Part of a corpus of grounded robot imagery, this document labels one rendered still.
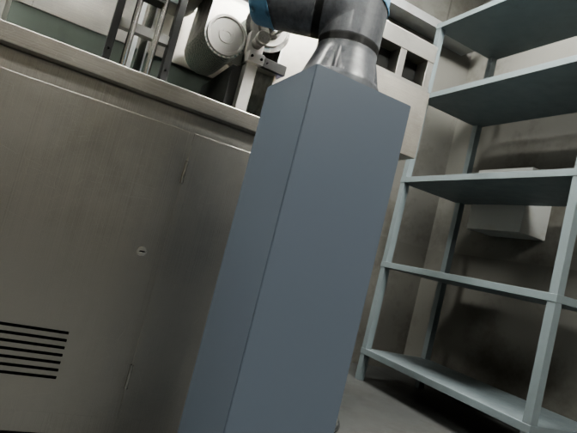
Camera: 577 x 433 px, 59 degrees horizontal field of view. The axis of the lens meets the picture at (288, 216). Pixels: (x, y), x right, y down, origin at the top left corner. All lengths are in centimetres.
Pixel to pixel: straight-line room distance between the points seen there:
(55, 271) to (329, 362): 62
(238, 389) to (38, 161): 64
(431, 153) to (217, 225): 287
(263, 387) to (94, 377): 51
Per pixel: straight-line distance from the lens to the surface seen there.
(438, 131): 400
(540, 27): 338
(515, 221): 318
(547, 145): 351
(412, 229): 383
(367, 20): 98
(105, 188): 118
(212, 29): 159
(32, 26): 185
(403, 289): 382
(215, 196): 124
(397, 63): 232
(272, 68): 160
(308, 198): 82
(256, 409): 85
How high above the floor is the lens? 58
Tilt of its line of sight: 5 degrees up
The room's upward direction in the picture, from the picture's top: 14 degrees clockwise
